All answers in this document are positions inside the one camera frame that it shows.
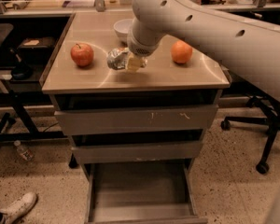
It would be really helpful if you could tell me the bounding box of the grey drawer cabinet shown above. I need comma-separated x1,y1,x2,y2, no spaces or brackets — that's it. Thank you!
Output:
39,9,232,224

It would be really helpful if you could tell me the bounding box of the silver 7up can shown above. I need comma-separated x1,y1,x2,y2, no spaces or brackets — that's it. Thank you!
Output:
106,48,129,70

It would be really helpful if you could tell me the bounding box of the middle grey drawer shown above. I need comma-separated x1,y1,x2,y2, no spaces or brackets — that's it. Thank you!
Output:
72,141,203,164

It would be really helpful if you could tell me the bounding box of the black desk frame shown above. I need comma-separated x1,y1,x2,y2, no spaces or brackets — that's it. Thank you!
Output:
0,22,66,151

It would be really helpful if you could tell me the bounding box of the white sneaker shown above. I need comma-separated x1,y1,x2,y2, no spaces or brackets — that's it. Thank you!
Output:
0,192,38,224

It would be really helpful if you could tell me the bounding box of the black office chair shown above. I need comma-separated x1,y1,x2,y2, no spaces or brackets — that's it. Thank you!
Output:
220,93,280,175

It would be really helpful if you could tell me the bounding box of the top grey drawer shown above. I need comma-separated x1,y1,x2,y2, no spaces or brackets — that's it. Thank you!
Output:
55,105,217,135

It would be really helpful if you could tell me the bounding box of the red apple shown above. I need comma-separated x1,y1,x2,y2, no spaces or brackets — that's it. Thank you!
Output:
70,43,94,67

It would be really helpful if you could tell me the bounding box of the black joystick device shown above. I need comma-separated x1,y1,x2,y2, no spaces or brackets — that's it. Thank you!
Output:
9,48,33,80

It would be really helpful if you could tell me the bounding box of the plastic water bottle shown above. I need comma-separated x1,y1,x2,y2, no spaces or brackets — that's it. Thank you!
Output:
14,140,34,161

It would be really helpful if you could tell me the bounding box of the black box with label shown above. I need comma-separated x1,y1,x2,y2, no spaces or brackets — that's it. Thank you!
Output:
18,36,55,58

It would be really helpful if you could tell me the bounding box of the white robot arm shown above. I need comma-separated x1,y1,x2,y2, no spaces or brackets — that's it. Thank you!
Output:
128,0,280,102

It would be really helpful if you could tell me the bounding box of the orange fruit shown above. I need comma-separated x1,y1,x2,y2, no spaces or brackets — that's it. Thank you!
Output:
171,40,193,63

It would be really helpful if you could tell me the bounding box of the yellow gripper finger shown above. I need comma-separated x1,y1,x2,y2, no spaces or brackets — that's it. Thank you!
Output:
126,56,147,72

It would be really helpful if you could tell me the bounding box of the white bowl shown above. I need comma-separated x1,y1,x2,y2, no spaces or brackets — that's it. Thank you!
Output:
113,19,133,43

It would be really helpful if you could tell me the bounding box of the bottom grey open drawer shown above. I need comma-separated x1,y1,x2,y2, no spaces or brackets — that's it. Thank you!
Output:
85,161,208,224

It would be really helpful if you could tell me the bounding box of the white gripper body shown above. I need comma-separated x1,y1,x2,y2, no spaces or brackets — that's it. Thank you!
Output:
127,19,164,57

